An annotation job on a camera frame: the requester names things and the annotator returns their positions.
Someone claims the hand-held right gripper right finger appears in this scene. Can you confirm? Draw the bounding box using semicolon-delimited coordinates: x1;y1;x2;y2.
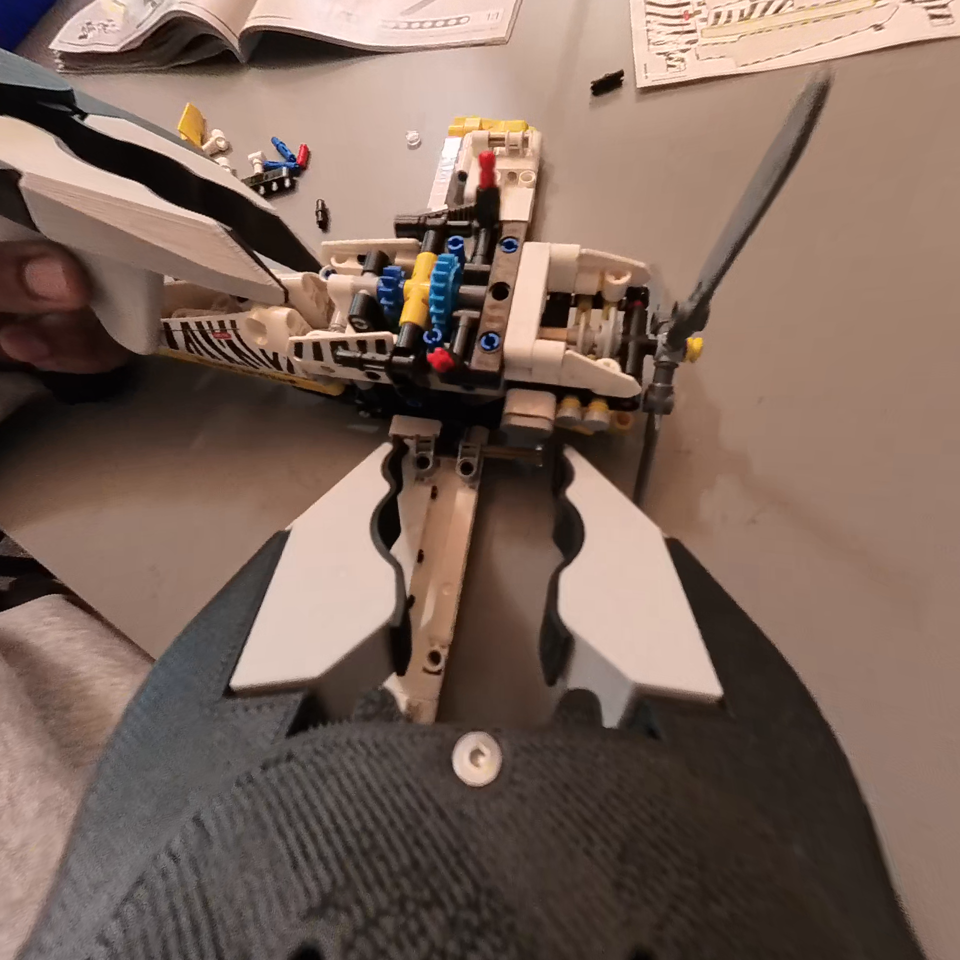
540;446;725;730

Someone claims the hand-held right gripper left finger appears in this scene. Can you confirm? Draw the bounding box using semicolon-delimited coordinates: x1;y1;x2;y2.
228;442;415;714

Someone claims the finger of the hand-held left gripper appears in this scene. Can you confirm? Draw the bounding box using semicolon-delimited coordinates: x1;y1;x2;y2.
18;171;288;355
0;112;324;273

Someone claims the white zebra-striped lego plane model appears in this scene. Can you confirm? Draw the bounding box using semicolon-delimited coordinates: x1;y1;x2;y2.
161;66;838;725

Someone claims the lego instruction booklet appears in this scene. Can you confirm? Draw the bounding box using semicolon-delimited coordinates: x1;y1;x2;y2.
51;0;524;74

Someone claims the person's left hand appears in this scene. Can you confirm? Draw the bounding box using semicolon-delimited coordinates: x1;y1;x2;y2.
0;238;132;375

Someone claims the blue plastic bin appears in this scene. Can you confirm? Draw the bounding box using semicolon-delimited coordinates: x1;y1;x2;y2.
0;0;60;55

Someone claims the small toy wheel assembly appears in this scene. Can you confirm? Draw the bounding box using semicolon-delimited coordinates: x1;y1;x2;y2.
240;164;302;198

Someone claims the instruction sheet left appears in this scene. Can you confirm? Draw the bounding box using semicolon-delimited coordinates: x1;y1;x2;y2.
630;0;960;91

